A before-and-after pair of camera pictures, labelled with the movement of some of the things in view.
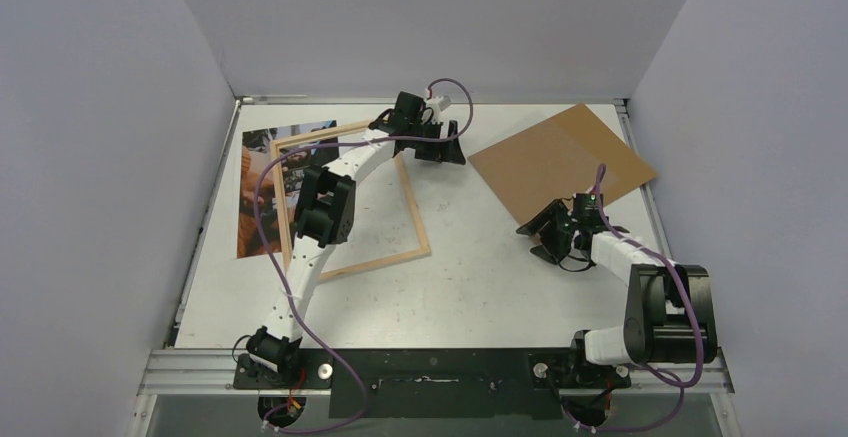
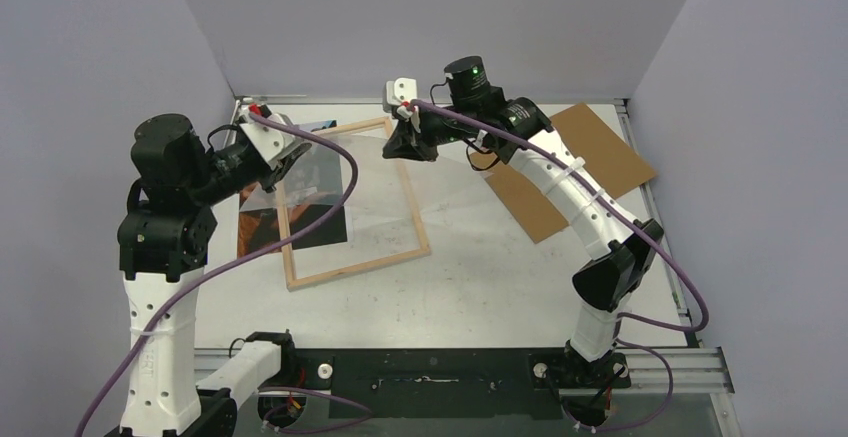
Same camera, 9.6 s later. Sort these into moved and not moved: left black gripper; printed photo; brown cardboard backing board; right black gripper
Moved: right black gripper; left black gripper
Not moved: printed photo; brown cardboard backing board
